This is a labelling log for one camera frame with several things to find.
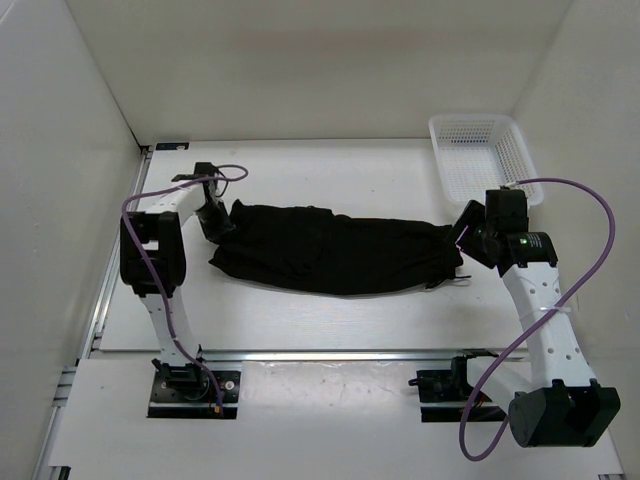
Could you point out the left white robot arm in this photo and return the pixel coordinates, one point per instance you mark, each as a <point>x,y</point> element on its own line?
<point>152,261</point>

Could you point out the black trousers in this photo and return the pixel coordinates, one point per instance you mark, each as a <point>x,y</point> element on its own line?
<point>313,250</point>

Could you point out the aluminium front rail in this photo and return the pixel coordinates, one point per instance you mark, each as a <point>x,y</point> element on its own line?
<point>345,355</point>

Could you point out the white plastic mesh basket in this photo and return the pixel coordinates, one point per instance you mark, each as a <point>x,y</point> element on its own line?
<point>478,152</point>

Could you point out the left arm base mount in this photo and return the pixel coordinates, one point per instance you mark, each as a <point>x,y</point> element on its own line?
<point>187,393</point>

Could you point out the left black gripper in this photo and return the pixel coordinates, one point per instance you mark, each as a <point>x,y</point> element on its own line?
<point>222,231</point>

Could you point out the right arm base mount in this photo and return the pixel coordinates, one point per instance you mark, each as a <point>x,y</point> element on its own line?
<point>443,392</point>

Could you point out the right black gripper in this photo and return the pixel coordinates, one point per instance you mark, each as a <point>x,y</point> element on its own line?
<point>472,215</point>

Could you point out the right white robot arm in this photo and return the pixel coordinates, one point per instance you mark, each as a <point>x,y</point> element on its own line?
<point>548,392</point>

